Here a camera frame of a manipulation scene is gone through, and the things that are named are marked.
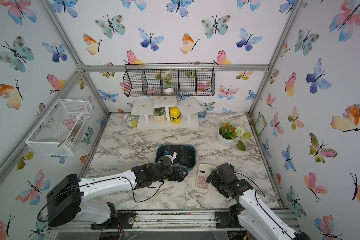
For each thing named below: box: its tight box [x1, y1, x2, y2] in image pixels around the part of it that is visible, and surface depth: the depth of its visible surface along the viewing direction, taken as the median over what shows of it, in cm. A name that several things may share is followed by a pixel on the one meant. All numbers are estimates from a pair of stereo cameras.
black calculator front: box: [169, 145, 195, 168], surface depth 91 cm
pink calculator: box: [195, 163, 218, 193], surface depth 88 cm
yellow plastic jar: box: [169, 106, 181, 124], surface depth 109 cm
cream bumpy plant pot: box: [153, 107, 167, 124], surface depth 111 cm
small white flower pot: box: [164, 87, 174, 93], surface depth 93 cm
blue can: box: [198, 111, 207, 119], surface depth 117 cm
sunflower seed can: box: [123, 113, 140, 129], surface depth 110 cm
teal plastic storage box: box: [155, 144, 197, 172], surface depth 92 cm
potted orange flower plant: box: [217, 121, 253, 147], surface depth 93 cm
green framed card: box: [253, 114, 267, 135], surface depth 112 cm
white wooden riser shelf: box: [131, 96, 204, 129], surface depth 110 cm
